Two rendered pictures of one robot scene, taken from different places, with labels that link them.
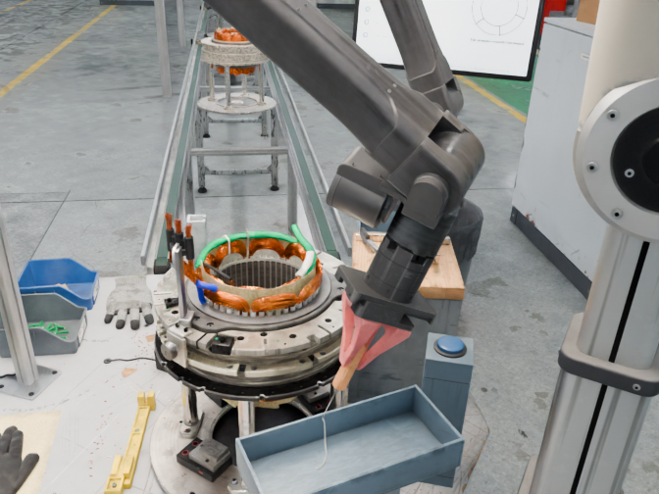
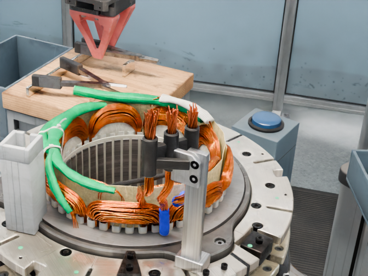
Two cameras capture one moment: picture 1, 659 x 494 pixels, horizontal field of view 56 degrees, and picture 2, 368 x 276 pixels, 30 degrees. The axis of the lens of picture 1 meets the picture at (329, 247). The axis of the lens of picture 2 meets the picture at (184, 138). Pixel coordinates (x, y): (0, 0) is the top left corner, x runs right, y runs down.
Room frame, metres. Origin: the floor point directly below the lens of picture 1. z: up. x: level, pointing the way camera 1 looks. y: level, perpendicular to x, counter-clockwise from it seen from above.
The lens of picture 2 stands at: (0.58, 0.63, 1.49)
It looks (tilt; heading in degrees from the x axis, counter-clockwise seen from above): 30 degrees down; 291
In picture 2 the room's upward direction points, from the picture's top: 3 degrees clockwise
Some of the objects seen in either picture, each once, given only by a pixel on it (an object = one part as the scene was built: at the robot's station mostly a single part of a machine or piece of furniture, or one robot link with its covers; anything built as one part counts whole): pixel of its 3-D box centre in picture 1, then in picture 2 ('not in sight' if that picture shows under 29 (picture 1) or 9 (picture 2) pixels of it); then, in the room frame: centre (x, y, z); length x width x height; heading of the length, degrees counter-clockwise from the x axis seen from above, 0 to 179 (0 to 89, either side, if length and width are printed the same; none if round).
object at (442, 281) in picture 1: (404, 263); (102, 90); (1.01, -0.14, 1.05); 0.20 x 0.19 x 0.02; 179
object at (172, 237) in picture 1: (179, 243); (171, 150); (0.75, 0.20, 1.21); 0.04 x 0.04 x 0.03; 4
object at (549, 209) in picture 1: (611, 153); not in sight; (3.11, -1.44, 0.60); 1.02 x 0.55 x 1.20; 10
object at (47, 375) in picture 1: (28, 380); not in sight; (0.97, 0.58, 0.78); 0.09 x 0.09 x 0.01; 75
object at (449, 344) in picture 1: (450, 344); (266, 119); (0.78, -0.19, 1.04); 0.04 x 0.04 x 0.01
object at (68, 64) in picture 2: not in sight; (70, 65); (1.05, -0.12, 1.09); 0.04 x 0.01 x 0.02; 164
